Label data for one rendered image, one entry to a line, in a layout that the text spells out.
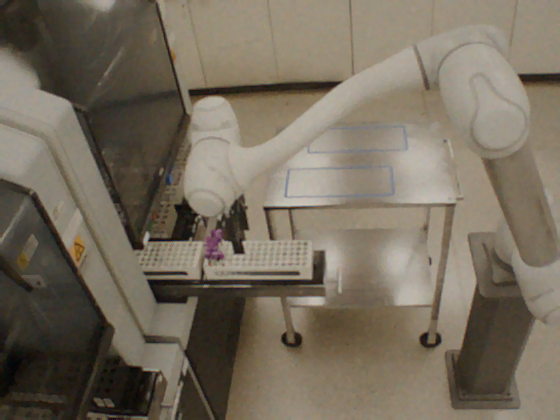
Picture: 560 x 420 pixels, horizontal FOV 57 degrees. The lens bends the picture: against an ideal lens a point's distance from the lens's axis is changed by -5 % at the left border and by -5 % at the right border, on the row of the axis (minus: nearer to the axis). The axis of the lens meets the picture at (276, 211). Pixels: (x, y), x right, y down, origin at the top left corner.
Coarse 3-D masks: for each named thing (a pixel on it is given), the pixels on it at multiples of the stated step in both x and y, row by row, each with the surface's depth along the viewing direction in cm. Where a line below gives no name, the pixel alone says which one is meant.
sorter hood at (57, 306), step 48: (0, 192) 91; (0, 240) 85; (48, 240) 99; (0, 288) 84; (48, 288) 98; (0, 336) 83; (48, 336) 97; (96, 336) 116; (0, 384) 83; (48, 384) 96; (96, 384) 113
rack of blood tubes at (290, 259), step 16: (288, 240) 152; (304, 240) 151; (240, 256) 150; (256, 256) 149; (272, 256) 149; (288, 256) 148; (304, 256) 147; (208, 272) 149; (240, 272) 152; (256, 272) 153; (272, 272) 152; (288, 272) 151; (304, 272) 146
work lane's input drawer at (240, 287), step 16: (320, 256) 153; (320, 272) 149; (160, 288) 154; (176, 288) 153; (192, 288) 153; (208, 288) 152; (224, 288) 151; (240, 288) 150; (256, 288) 150; (272, 288) 149; (288, 288) 148; (304, 288) 148; (320, 288) 147
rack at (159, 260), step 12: (144, 252) 156; (156, 252) 155; (168, 252) 155; (180, 252) 154; (192, 252) 153; (204, 252) 157; (144, 264) 152; (156, 264) 152; (168, 264) 151; (180, 264) 152; (192, 264) 150; (156, 276) 153; (168, 276) 153; (180, 276) 152; (192, 276) 152
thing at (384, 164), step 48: (336, 144) 190; (384, 144) 187; (432, 144) 183; (288, 192) 174; (336, 192) 171; (384, 192) 169; (432, 192) 166; (336, 240) 230; (384, 240) 227; (336, 288) 211; (384, 288) 208; (288, 336) 220; (432, 336) 211
